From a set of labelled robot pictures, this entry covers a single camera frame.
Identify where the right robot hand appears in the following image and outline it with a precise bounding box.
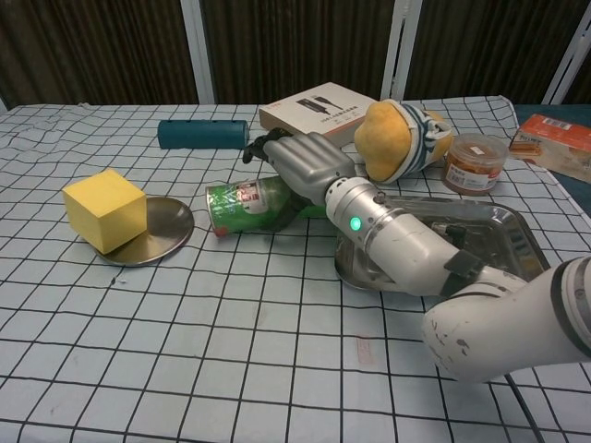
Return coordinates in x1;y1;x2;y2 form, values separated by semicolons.
243;127;356;232

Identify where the teal half-cylinder block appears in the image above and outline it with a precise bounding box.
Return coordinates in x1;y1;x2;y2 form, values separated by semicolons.
156;118;250;151

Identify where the yellow plush toy striped cloth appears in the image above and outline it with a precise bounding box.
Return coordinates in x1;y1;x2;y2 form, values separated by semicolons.
353;99;454;185

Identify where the orange carton box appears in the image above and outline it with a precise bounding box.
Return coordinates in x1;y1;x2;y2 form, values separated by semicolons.
509;114;591;186

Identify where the white cable box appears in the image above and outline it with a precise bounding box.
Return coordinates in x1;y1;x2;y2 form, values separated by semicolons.
258;81;380;161

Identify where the round metal plate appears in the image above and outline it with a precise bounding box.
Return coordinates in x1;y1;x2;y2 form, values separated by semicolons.
94;196;195;269

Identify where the checkered tablecloth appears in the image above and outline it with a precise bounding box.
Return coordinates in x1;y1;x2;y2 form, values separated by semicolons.
0;95;591;443

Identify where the yellow cube block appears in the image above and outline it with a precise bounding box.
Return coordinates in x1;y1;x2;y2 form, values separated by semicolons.
62;168;148;255

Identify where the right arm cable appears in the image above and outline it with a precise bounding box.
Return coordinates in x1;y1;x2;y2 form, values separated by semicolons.
505;373;542;443

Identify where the small clear snack jar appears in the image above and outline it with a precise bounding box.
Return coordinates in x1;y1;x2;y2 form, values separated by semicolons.
443;133;509;198

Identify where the green chip can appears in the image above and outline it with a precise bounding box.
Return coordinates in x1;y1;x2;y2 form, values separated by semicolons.
204;175;333;237

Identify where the dark folding partition screen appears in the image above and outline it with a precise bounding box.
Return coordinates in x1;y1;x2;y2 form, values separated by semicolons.
0;0;591;112

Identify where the rectangular steel tray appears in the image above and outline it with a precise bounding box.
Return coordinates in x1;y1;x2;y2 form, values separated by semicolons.
334;193;550;292

